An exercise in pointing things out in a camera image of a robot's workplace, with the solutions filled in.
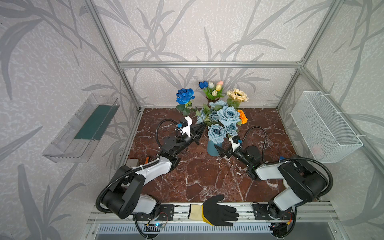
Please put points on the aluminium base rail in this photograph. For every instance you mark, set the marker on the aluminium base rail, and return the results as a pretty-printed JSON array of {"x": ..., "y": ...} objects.
[{"x": 177, "y": 213}]

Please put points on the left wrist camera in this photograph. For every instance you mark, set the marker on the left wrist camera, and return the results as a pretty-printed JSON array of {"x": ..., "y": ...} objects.
[{"x": 184, "y": 127}]

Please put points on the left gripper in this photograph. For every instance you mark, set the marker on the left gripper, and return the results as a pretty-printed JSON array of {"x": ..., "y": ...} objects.
[{"x": 191, "y": 136}]

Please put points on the teal ceramic vase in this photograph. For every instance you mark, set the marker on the teal ceramic vase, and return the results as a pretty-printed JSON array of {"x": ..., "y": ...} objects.
[{"x": 211, "y": 148}]

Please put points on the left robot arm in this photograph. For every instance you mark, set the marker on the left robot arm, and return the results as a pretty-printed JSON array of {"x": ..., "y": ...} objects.
[{"x": 123, "y": 194}]

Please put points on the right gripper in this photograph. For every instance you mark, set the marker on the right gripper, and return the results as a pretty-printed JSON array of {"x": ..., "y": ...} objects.
[{"x": 232, "y": 154}]

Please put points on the grey sharpening stone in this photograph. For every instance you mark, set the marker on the grey sharpening stone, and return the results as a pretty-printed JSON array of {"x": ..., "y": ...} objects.
[{"x": 132, "y": 163}]

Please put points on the white wire basket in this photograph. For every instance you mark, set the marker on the white wire basket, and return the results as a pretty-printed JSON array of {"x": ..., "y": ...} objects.
[{"x": 326, "y": 132}]

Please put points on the deep blue rose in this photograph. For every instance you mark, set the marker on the deep blue rose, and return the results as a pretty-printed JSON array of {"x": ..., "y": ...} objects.
[{"x": 185, "y": 99}]

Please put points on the small circuit board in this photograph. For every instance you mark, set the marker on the small circuit board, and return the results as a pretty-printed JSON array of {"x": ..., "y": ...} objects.
[{"x": 155, "y": 227}]

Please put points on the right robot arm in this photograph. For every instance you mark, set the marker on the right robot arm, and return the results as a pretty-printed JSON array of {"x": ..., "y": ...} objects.
[{"x": 307, "y": 179}]

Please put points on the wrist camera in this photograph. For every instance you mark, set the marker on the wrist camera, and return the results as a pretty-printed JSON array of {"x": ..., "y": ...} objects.
[
  {"x": 236, "y": 143},
  {"x": 184, "y": 127}
]

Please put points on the dusty blue rose bunch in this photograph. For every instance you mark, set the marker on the dusty blue rose bunch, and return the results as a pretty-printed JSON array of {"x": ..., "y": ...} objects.
[{"x": 222, "y": 121}]

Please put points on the cream sunflower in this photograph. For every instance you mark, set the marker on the cream sunflower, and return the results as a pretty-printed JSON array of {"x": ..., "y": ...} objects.
[{"x": 236, "y": 97}]

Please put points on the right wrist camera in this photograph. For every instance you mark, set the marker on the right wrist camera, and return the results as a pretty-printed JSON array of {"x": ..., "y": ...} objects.
[{"x": 236, "y": 143}]

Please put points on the clear acrylic shelf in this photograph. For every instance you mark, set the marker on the clear acrylic shelf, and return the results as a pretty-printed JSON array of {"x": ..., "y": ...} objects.
[{"x": 80, "y": 137}]

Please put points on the orange marigold flower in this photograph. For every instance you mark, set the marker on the orange marigold flower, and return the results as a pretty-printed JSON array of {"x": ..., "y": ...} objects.
[{"x": 243, "y": 117}]

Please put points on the black work glove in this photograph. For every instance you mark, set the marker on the black work glove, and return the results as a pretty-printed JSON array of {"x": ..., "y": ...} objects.
[{"x": 213, "y": 213}]

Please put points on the pink glass vase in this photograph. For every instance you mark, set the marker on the pink glass vase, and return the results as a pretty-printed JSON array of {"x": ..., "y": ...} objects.
[{"x": 212, "y": 100}]

